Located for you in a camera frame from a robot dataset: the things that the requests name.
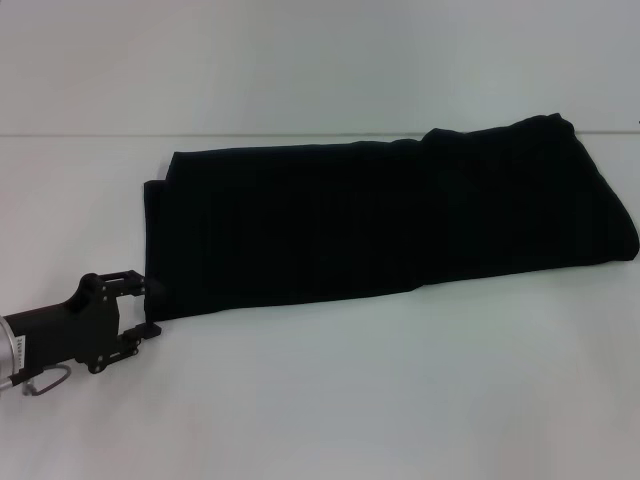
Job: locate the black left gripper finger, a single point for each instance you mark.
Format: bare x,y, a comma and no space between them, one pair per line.
140,336
145,287

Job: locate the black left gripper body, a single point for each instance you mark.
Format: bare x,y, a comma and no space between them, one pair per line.
65,325

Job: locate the black shirt with white print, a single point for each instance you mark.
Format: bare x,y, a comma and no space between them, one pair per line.
375,225

